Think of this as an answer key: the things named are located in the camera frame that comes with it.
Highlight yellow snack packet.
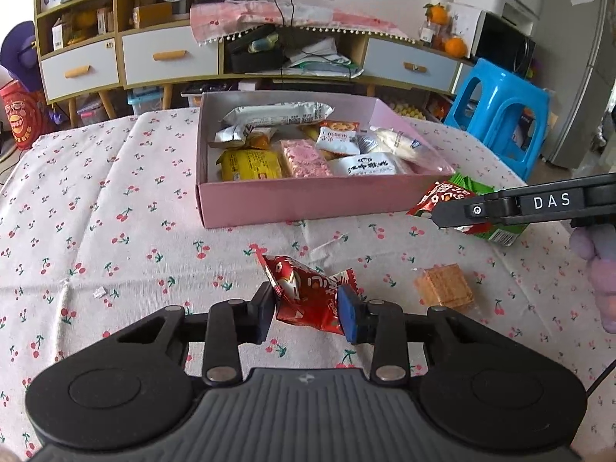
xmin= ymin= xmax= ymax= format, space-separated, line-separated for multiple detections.
xmin=215 ymin=148 xmax=285 ymax=182

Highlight clear-wrapped bread roll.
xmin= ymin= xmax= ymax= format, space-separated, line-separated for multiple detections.
xmin=373 ymin=126 xmax=427 ymax=162

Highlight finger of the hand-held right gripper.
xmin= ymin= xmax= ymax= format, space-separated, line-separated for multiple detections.
xmin=430 ymin=191 xmax=501 ymax=232

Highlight pink-lidded storage bin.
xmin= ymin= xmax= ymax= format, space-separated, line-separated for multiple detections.
xmin=77 ymin=96 xmax=114 ymax=126

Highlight yellow egg tray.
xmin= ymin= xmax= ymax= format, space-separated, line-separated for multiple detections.
xmin=390 ymin=99 xmax=427 ymax=121

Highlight grey refrigerator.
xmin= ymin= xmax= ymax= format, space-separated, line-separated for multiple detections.
xmin=529 ymin=0 xmax=616 ymax=169

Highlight blue-lidded storage bin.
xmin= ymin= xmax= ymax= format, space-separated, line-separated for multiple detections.
xmin=127 ymin=87 xmax=167 ymax=116

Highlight red printed bag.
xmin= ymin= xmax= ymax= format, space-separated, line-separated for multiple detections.
xmin=0 ymin=79 xmax=59 ymax=151

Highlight black box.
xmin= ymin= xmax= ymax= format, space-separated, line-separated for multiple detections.
xmin=226 ymin=24 xmax=287 ymax=74

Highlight microwave oven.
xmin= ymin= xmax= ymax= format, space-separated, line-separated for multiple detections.
xmin=472 ymin=10 xmax=537 ymax=75

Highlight clear-wrapped biscuit packet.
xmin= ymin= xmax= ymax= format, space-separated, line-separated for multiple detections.
xmin=413 ymin=264 xmax=477 ymax=313

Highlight pink cloth with tassels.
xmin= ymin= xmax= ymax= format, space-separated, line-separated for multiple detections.
xmin=189 ymin=0 xmax=417 ymax=49

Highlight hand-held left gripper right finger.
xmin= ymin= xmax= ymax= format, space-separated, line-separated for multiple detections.
xmin=336 ymin=283 xmax=487 ymax=386

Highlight pink nougat packet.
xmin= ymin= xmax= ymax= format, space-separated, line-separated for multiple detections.
xmin=279 ymin=139 xmax=334 ymax=178

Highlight white black-print snack packet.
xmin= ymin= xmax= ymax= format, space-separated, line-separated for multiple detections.
xmin=327 ymin=153 xmax=400 ymax=177

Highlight white orange snack packet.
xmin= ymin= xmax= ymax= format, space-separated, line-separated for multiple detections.
xmin=315 ymin=120 xmax=361 ymax=156

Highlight pink cardboard box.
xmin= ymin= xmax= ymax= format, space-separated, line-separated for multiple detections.
xmin=195 ymin=90 xmax=455 ymax=229

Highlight red snack packet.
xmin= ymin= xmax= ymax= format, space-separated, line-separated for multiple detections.
xmin=255 ymin=248 xmax=359 ymax=335
xmin=407 ymin=180 xmax=477 ymax=219

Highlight cherry print tablecloth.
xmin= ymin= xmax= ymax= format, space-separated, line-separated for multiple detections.
xmin=0 ymin=106 xmax=616 ymax=462

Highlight long white snack packet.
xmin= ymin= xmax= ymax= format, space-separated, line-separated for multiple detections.
xmin=222 ymin=101 xmax=334 ymax=127

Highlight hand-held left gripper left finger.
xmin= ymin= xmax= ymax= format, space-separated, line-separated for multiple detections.
xmin=118 ymin=280 xmax=277 ymax=388

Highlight small grey white packet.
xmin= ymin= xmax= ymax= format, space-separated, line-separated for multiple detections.
xmin=357 ymin=134 xmax=386 ymax=155

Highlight person's right hand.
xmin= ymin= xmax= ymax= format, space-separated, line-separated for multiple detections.
xmin=568 ymin=224 xmax=616 ymax=335

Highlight pile of papers and bags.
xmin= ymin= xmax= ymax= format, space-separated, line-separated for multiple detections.
xmin=281 ymin=38 xmax=364 ymax=80

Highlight green snack packet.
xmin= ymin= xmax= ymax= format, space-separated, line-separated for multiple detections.
xmin=450 ymin=172 xmax=527 ymax=247

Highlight white cabinet drawer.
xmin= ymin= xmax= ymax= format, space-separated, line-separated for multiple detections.
xmin=39 ymin=37 xmax=120 ymax=103
xmin=363 ymin=37 xmax=463 ymax=94
xmin=121 ymin=24 xmax=221 ymax=88

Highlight silver white cake packet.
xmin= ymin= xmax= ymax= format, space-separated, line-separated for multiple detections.
xmin=208 ymin=122 xmax=277 ymax=151

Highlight blue plastic stool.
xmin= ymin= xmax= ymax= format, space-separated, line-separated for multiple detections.
xmin=443 ymin=58 xmax=552 ymax=181

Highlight brown cardboard box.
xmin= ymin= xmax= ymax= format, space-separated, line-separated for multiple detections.
xmin=132 ymin=2 xmax=174 ymax=30

